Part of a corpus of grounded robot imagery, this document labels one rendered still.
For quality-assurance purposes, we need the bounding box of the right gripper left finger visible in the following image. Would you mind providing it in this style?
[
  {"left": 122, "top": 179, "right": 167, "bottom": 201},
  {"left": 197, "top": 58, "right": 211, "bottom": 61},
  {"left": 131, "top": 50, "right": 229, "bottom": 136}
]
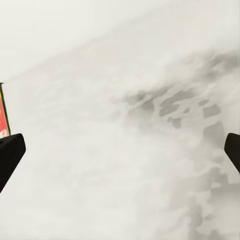
[{"left": 0, "top": 133, "right": 26, "bottom": 192}]

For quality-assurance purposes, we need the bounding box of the board game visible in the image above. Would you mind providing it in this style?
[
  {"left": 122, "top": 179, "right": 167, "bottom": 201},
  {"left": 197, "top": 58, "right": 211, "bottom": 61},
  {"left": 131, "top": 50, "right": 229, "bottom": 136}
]
[{"left": 0, "top": 91, "right": 10, "bottom": 139}]

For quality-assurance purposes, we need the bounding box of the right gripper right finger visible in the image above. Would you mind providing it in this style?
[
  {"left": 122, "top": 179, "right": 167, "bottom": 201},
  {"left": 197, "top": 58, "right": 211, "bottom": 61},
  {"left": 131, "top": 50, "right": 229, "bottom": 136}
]
[{"left": 224, "top": 133, "right": 240, "bottom": 173}]

